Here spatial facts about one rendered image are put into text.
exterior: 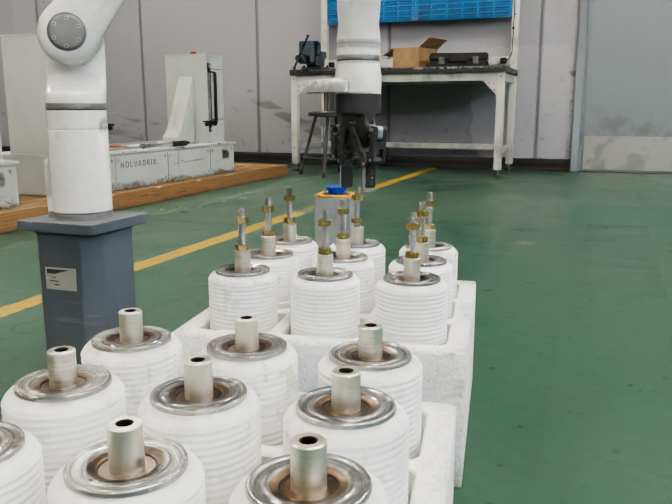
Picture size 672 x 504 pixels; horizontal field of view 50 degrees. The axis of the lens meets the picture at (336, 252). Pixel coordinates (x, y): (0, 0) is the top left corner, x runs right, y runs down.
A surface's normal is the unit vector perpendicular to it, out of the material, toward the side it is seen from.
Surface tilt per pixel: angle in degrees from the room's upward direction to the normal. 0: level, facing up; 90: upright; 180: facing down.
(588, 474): 0
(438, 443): 0
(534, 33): 90
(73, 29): 90
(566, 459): 0
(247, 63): 90
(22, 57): 90
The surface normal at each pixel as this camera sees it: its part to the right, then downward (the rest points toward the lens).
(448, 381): -0.21, 0.19
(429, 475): 0.00, -0.98
